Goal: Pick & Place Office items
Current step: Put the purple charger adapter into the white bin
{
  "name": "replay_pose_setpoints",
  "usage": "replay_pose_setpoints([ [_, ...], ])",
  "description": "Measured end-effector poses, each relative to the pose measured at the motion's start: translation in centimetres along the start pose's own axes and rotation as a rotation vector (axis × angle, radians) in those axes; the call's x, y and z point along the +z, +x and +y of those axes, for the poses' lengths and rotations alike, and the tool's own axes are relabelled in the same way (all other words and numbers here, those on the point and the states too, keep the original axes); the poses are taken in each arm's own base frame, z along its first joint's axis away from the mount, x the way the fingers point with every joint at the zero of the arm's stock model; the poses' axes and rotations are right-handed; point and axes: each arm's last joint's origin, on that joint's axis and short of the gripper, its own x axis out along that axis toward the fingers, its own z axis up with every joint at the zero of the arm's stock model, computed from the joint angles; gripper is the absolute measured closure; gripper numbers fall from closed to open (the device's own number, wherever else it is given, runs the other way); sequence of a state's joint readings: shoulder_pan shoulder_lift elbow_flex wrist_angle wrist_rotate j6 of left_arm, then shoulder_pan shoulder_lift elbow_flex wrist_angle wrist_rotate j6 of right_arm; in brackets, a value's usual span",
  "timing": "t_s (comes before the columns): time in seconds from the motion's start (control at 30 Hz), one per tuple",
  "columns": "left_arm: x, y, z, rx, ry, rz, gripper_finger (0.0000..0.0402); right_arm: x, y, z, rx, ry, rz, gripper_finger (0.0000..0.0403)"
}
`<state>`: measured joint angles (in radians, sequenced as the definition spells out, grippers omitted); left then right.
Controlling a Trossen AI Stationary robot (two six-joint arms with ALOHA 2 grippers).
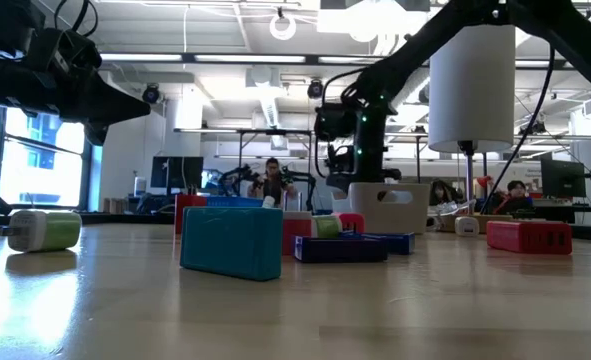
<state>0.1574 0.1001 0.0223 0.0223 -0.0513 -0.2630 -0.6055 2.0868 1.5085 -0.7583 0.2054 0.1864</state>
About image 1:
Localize white hanging ring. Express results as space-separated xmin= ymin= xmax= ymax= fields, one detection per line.
xmin=268 ymin=12 xmax=298 ymax=41

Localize brown cardboard boxes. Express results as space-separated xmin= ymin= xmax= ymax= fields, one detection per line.
xmin=102 ymin=197 xmax=129 ymax=214

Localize small white charger cube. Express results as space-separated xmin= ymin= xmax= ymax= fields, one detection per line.
xmin=454 ymin=215 xmax=480 ymax=238

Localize white shade table lamp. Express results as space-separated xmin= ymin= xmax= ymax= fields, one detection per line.
xmin=427 ymin=23 xmax=517 ymax=235

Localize black cable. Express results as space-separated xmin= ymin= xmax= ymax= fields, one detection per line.
xmin=479 ymin=44 xmax=556 ymax=215

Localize blue framed LCD display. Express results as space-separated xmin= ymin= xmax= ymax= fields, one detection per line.
xmin=339 ymin=231 xmax=416 ymax=256

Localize red white-faced wall charger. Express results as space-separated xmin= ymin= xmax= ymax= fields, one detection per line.
xmin=282 ymin=191 xmax=314 ymax=256

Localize red multi-port USB charger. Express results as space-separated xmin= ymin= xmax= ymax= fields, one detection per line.
xmin=486 ymin=220 xmax=574 ymax=256

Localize black computer monitor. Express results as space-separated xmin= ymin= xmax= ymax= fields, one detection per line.
xmin=540 ymin=158 xmax=587 ymax=199
xmin=150 ymin=156 xmax=205 ymax=196

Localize pink-red wall charger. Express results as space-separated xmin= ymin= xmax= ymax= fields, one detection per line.
xmin=337 ymin=212 xmax=366 ymax=234

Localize black metal frame stand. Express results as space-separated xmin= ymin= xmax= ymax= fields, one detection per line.
xmin=237 ymin=128 xmax=314 ymax=211

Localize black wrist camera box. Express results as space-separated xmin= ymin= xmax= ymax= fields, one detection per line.
xmin=24 ymin=27 xmax=102 ymax=71
xmin=314 ymin=102 xmax=360 ymax=142

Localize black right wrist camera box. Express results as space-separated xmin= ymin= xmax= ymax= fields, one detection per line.
xmin=314 ymin=102 xmax=360 ymax=142

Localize black aluminium table frame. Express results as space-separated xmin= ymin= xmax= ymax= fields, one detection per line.
xmin=0 ymin=209 xmax=591 ymax=244

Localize person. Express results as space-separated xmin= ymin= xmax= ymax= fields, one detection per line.
xmin=428 ymin=179 xmax=464 ymax=207
xmin=247 ymin=157 xmax=296 ymax=206
xmin=494 ymin=179 xmax=535 ymax=216

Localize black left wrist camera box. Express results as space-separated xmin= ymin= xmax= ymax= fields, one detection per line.
xmin=24 ymin=27 xmax=102 ymax=71

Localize teal rectangular case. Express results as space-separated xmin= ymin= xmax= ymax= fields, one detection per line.
xmin=179 ymin=206 xmax=284 ymax=282

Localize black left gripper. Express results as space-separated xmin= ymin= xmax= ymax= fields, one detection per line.
xmin=0 ymin=57 xmax=152 ymax=147

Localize white plastic basket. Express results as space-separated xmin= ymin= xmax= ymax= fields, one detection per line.
xmin=348 ymin=182 xmax=431 ymax=235

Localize large window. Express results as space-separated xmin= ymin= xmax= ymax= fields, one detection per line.
xmin=0 ymin=99 xmax=94 ymax=210

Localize ceiling light strip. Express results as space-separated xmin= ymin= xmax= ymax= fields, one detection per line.
xmin=194 ymin=53 xmax=306 ymax=64
xmin=99 ymin=52 xmax=184 ymax=64

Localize blue plastic bin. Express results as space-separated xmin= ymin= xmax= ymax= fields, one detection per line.
xmin=205 ymin=196 xmax=265 ymax=209

